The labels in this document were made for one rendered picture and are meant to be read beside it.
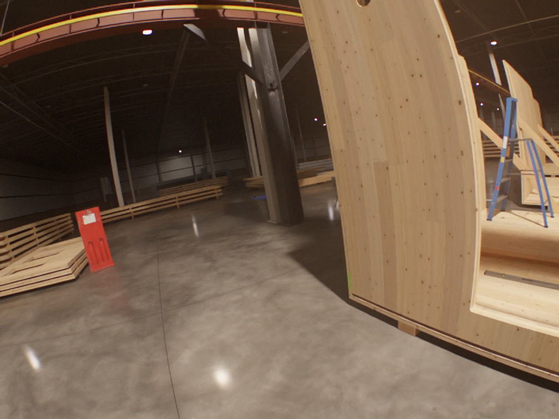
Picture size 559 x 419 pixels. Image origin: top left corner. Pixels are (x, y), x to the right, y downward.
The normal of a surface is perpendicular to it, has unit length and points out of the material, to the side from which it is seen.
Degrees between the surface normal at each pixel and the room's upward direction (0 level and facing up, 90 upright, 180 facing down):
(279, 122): 90
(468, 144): 90
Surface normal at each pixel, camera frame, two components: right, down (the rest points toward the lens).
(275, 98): 0.46, 0.07
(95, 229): 0.67, 0.00
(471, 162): -0.87, 0.22
